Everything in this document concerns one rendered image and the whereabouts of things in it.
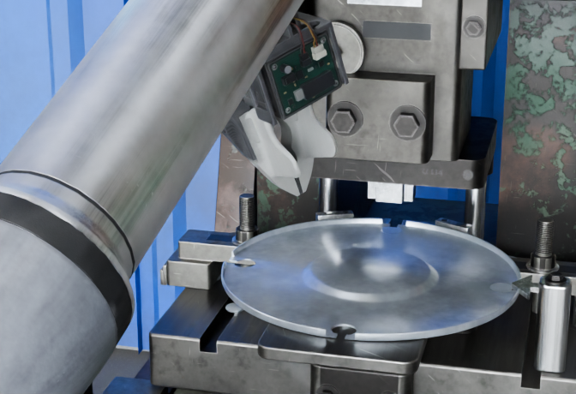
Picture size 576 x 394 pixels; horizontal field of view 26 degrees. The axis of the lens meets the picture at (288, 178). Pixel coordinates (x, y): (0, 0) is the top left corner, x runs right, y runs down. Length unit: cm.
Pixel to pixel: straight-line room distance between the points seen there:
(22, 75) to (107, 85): 213
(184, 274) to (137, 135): 84
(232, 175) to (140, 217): 107
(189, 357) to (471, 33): 44
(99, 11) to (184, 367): 141
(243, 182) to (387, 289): 48
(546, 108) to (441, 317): 40
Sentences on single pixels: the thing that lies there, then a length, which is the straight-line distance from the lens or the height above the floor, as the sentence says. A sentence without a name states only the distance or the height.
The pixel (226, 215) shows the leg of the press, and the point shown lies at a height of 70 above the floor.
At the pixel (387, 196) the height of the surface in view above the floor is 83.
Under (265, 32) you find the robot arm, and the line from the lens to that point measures 63.
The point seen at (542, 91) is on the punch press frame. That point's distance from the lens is 145.
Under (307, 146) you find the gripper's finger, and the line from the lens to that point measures 99.
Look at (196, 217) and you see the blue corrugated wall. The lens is 264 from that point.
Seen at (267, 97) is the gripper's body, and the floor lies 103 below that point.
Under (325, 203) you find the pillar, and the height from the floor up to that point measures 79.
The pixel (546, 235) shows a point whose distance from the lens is 131.
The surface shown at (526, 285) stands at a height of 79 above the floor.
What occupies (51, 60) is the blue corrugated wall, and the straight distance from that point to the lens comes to 264.
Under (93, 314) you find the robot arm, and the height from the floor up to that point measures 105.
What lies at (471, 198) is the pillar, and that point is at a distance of 137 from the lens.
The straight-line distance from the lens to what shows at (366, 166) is 124.
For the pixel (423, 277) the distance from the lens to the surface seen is 121.
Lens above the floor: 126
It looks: 18 degrees down
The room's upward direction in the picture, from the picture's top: straight up
